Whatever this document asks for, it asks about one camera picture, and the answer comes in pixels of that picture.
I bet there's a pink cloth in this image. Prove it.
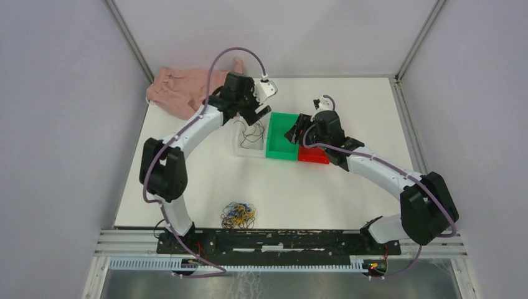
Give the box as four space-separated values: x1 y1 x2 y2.
146 56 245 121

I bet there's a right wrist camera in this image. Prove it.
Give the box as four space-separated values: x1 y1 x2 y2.
313 94 336 114

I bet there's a red plastic bin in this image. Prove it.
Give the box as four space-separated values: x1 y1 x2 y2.
298 146 329 164

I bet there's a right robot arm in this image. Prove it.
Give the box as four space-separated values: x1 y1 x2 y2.
284 110 459 254

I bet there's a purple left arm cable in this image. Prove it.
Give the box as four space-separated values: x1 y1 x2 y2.
142 46 269 278

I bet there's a cable bundle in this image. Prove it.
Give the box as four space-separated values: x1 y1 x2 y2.
220 201 257 230

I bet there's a green plastic bin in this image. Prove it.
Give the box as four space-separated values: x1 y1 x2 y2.
265 112 299 161

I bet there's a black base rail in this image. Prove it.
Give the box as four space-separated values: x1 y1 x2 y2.
156 227 402 266

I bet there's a clear plastic bin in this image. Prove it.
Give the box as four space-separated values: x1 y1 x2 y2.
233 115 270 158

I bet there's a thin black cable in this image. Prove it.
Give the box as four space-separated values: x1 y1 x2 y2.
235 120 267 150

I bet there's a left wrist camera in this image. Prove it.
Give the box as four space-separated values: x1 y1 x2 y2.
254 80 278 103

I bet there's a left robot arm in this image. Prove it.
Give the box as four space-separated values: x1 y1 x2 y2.
139 72 278 254

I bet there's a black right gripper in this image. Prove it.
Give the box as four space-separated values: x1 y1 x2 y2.
285 113 329 150

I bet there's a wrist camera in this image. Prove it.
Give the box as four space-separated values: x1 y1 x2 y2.
313 94 336 114
254 80 278 103

